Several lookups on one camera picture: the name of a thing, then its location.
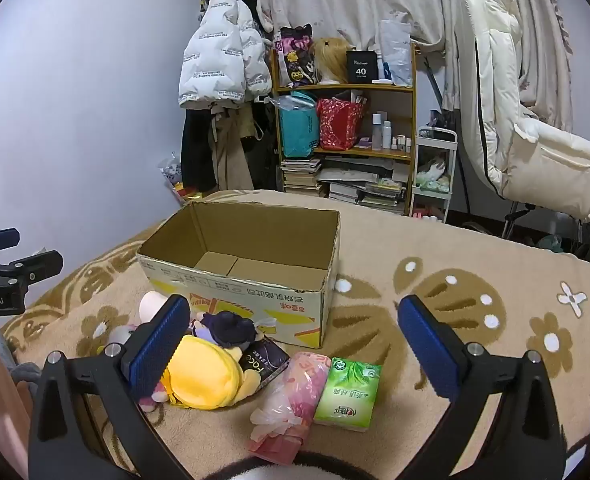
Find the clear bag of trinkets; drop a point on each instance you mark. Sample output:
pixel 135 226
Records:
pixel 175 175

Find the white storage cart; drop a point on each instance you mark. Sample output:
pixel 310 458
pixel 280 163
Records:
pixel 435 135

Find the white puffer jacket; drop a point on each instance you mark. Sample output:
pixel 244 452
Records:
pixel 215 50

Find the beige floral blanket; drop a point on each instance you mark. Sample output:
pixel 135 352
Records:
pixel 375 410

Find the dark-haired plush doll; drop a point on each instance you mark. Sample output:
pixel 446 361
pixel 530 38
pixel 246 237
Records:
pixel 230 329

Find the black and pink patterned bag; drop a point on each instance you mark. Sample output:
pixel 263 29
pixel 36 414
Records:
pixel 297 57

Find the white plastic bag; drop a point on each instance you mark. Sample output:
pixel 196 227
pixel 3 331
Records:
pixel 395 52

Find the wooden shelf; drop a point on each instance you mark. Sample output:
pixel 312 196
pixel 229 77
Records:
pixel 375 89

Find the beige hanging garment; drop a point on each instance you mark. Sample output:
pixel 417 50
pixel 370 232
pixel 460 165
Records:
pixel 232 150

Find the red patterned bag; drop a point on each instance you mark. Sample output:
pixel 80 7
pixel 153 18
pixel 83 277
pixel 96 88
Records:
pixel 340 122

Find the black face mask packet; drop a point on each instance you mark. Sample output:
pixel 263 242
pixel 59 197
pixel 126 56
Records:
pixel 267 365

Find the teal bag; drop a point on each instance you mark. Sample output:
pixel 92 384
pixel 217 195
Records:
pixel 297 127

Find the black hanging garment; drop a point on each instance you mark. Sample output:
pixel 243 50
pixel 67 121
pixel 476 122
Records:
pixel 197 150

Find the green tissue pack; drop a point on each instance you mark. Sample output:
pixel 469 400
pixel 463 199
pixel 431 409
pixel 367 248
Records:
pixel 347 392

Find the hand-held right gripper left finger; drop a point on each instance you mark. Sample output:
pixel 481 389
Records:
pixel 159 347

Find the blonde wig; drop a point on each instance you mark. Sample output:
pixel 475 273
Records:
pixel 327 57

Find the person's left forearm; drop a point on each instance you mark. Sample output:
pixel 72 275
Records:
pixel 5 410

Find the row of cosmetic bottles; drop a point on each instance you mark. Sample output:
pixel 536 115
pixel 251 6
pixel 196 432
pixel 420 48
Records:
pixel 385 135

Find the pink packaged towel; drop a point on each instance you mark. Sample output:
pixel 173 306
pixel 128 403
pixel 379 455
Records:
pixel 295 390

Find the yellow plush pouch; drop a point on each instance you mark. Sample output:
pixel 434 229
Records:
pixel 205 375

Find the pile of books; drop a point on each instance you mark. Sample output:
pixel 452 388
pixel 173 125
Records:
pixel 345 187

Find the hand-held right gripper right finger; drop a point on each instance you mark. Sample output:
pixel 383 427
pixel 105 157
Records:
pixel 425 350

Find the cardboard box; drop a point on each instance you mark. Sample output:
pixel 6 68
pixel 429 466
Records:
pixel 285 240

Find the black box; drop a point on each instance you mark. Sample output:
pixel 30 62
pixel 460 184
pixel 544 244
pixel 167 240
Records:
pixel 361 67

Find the teal plastic item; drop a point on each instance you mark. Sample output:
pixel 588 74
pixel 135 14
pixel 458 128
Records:
pixel 551 242

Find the cream puffer coat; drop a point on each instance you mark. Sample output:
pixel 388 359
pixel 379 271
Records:
pixel 500 110

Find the pink roll plush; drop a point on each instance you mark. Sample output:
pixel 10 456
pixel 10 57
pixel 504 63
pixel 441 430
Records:
pixel 152 305

